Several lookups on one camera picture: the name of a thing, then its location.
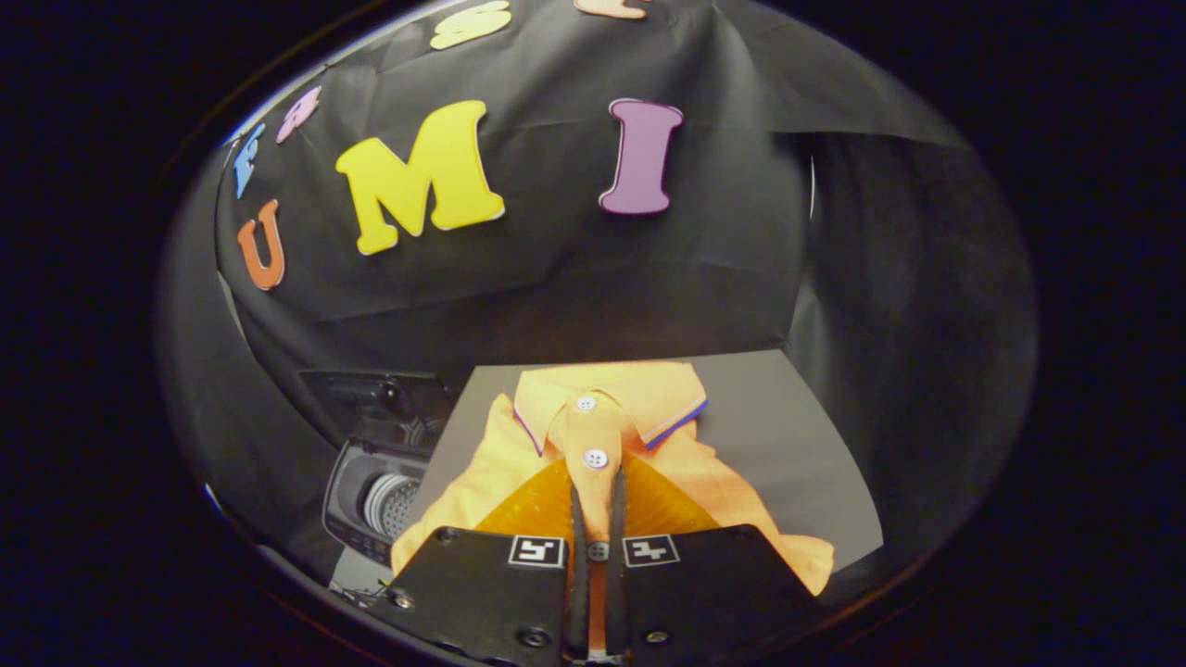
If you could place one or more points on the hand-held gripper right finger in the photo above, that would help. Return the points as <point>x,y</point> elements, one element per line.
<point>704,593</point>

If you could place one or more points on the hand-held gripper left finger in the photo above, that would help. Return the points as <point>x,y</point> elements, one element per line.
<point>482,593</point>

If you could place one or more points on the grey washing machine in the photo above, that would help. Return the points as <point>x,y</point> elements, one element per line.
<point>347,505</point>

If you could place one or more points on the orange polo shirt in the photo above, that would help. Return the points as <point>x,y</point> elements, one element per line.
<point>639,394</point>

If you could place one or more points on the beige cabinet with dark top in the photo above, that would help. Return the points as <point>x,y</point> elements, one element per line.
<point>778,435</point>

